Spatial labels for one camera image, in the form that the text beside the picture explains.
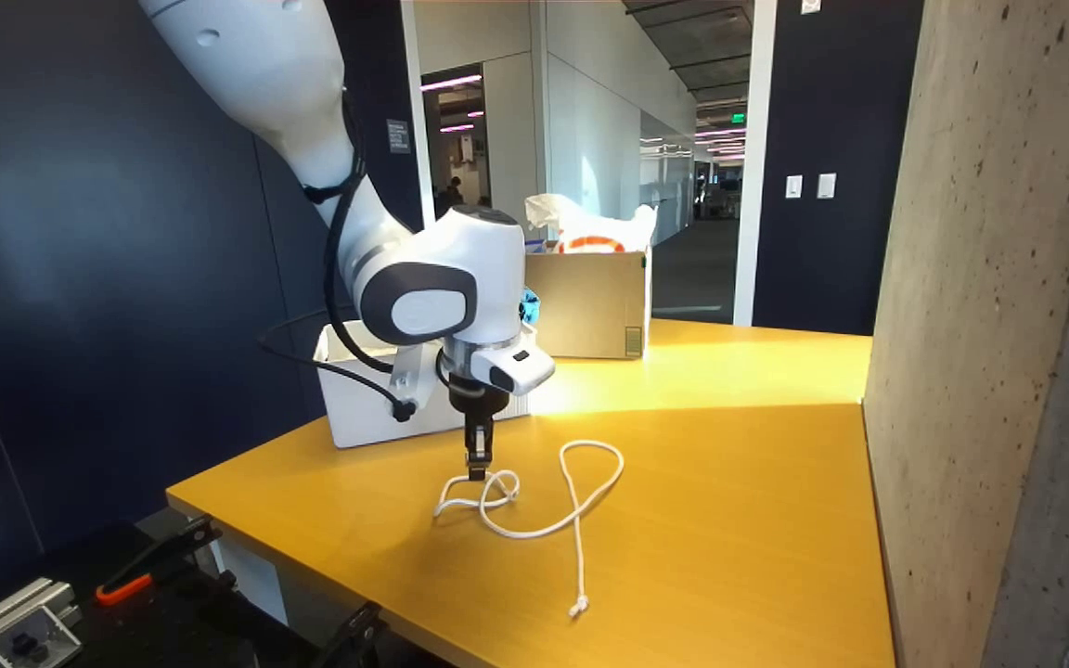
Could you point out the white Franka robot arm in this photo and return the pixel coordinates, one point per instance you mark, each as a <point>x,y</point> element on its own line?
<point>275,59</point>

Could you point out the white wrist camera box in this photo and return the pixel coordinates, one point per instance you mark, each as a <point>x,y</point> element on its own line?
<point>518,370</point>

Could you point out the green exit sign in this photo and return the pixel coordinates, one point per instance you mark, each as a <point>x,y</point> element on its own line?
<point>737,118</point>

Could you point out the white wall switch plate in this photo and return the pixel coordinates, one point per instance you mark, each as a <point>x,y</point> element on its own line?
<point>824,188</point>
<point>791,188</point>

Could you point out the aluminium profile rail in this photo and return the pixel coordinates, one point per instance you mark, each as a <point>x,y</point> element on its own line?
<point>3,626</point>

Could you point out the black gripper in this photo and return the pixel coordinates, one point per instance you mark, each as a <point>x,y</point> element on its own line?
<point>471,402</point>

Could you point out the brown cardboard box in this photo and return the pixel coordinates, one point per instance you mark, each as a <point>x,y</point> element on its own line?
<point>593,309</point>

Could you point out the white plastic bag orange print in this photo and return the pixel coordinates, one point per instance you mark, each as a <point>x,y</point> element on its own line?
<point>573,222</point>

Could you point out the dark teal cloth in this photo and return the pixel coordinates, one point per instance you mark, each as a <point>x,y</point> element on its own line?
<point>533,306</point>

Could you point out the white plastic storage bin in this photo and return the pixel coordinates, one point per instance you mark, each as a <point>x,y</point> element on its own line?
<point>360,421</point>

